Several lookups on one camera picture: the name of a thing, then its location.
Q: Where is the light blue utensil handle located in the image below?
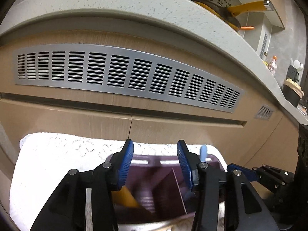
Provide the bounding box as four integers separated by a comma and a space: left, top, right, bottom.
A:
199, 144, 208, 162

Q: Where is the white lace cloth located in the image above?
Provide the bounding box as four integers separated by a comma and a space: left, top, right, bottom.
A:
10, 132, 228, 231

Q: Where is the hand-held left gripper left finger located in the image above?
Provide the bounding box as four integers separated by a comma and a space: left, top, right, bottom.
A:
31, 139, 134, 231

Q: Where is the clear plastic bottle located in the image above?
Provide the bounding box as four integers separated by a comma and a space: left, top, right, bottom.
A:
268, 55, 279, 77

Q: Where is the large metal vent grille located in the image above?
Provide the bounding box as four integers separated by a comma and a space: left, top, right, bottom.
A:
15, 44, 245, 113

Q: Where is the white speckled countertop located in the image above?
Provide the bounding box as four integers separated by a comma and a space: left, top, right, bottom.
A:
0, 0, 308, 126

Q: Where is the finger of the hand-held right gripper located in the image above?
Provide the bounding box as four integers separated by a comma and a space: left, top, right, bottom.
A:
227, 163, 295, 199

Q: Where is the purple plastic utensil holder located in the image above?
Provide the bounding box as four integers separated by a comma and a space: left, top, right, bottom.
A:
106, 153, 228, 224

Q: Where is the black box with white item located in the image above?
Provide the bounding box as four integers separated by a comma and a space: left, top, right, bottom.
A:
287, 58, 304, 81

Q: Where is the black round container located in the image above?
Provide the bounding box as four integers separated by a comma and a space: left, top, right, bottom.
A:
281, 78, 303, 108

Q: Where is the small metal vent grille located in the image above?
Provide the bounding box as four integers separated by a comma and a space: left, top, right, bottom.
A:
254, 104, 275, 120

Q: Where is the wooden kitchen cabinet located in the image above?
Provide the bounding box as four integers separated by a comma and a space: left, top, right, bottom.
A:
0, 17, 301, 193

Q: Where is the yellow-handled frying pan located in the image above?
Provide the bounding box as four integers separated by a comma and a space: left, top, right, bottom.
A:
187, 0, 275, 32

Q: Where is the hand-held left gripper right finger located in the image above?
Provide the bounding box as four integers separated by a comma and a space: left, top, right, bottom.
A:
177, 140, 281, 231

